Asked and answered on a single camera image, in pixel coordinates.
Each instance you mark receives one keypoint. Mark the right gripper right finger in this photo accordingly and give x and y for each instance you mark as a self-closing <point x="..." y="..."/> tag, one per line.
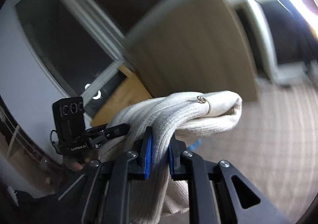
<point x="218" y="192"/>

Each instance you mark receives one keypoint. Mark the beige plaid table mat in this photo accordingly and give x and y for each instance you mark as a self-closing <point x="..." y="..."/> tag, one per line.
<point x="275" y="146"/>

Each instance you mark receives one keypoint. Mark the cream knit sweater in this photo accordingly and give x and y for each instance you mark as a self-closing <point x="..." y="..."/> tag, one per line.
<point x="189" y="115"/>

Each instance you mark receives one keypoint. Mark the light wooden board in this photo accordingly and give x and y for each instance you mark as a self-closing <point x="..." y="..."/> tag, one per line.
<point x="200" y="46"/>

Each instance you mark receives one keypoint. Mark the person's left hand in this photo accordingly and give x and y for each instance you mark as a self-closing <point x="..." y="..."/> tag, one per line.
<point x="75" y="165"/>

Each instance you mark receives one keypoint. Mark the blue garment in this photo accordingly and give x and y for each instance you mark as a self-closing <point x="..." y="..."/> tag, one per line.
<point x="195" y="145"/>

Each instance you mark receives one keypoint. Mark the pine wood plank panel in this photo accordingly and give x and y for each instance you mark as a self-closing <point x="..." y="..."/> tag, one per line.
<point x="129" y="92"/>

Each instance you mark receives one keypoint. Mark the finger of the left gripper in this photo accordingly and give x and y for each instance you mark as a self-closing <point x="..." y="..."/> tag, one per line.
<point x="104" y="133"/>

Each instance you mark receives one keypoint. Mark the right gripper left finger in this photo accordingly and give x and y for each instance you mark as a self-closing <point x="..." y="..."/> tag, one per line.
<point x="100" y="193"/>

